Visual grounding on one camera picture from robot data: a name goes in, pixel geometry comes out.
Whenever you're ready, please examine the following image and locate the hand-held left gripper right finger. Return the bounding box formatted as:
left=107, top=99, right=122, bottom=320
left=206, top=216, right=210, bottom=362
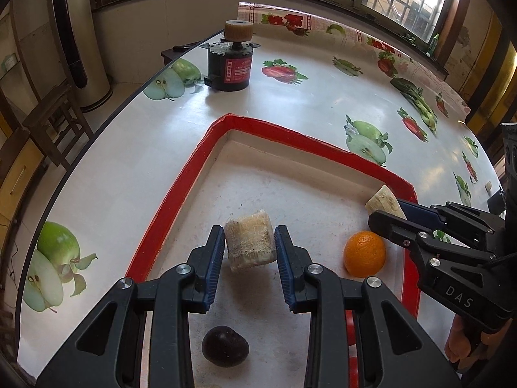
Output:
left=274, top=225, right=461, bottom=388

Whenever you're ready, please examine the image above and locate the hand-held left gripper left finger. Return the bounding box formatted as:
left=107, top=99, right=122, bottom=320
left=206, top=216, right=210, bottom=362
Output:
left=36, top=225, right=226, bottom=388

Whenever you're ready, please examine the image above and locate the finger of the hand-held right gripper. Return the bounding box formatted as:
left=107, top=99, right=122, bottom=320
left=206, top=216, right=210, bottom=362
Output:
left=398, top=198, right=494, bottom=236
left=367, top=209, right=514, bottom=334

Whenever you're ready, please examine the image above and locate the beige porous food chunk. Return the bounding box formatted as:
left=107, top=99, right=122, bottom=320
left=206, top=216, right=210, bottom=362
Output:
left=364, top=185, right=408, bottom=221
left=224, top=209, right=279, bottom=273

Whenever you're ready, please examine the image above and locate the orange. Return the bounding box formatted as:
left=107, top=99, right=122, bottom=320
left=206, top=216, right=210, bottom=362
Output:
left=343, top=231, right=387, bottom=278

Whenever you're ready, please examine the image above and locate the red rimmed tray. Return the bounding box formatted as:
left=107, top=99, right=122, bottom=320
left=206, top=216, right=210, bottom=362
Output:
left=125, top=114, right=423, bottom=388

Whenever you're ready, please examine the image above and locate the dark purple plum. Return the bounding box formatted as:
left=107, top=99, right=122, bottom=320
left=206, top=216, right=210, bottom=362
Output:
left=201, top=325, right=250, bottom=368

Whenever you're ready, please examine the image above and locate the person's right hand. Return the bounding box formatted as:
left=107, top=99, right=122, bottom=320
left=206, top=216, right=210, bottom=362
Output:
left=444, top=315, right=505, bottom=372

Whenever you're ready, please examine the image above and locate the green bok choy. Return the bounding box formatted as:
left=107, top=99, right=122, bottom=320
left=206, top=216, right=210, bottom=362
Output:
left=390, top=77, right=439, bottom=132

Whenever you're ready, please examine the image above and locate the black motor with red label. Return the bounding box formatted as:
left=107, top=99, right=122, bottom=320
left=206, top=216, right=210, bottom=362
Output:
left=204, top=19, right=261, bottom=92

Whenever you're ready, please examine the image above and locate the small dark side table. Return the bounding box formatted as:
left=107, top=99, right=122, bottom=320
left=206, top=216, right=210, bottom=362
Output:
left=161, top=40, right=211, bottom=65

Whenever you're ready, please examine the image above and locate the wooden stool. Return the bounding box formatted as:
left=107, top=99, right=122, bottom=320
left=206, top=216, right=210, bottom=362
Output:
left=22, top=85, right=95, bottom=170

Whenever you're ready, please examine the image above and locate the beige standing air conditioner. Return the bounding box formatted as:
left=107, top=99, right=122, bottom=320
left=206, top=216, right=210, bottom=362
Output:
left=46, top=0, right=114, bottom=112

